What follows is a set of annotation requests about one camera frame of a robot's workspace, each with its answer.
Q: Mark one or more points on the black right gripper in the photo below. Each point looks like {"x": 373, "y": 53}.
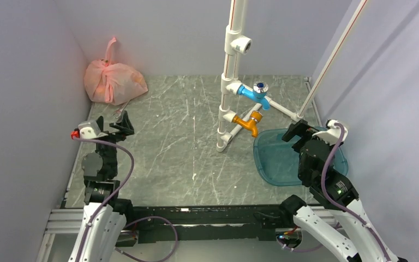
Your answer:
{"x": 302, "y": 129}

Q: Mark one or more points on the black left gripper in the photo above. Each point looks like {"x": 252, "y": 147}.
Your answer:
{"x": 124, "y": 125}

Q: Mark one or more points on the pink plastic bag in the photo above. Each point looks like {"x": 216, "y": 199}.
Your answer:
{"x": 107, "y": 81}

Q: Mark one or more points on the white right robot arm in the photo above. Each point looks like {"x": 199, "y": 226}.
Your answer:
{"x": 333, "y": 191}

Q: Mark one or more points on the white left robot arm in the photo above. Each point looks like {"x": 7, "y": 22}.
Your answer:
{"x": 104, "y": 214}

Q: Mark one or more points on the silver wrench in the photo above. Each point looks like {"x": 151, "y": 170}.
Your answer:
{"x": 119, "y": 111}

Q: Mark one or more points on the teal plastic basin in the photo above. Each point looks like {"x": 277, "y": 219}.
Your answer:
{"x": 276, "y": 162}

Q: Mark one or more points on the orange plastic faucet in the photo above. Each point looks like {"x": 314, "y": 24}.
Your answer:
{"x": 251, "y": 124}

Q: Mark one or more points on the blue plastic faucet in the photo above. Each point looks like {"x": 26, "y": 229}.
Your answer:
{"x": 257, "y": 94}

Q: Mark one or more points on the white slanted pole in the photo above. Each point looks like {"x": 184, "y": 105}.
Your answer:
{"x": 331, "y": 57}

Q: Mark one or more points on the white PVC pipe stand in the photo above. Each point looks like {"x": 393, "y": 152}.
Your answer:
{"x": 236, "y": 45}

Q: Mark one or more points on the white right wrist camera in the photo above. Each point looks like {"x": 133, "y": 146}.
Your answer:
{"x": 336, "y": 132}

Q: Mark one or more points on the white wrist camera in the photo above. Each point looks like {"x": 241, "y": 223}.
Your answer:
{"x": 88, "y": 130}
{"x": 336, "y": 132}

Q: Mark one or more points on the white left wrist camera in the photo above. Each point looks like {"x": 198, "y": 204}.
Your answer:
{"x": 88, "y": 130}

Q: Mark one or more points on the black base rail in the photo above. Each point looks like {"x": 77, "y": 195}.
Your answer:
{"x": 150, "y": 224}

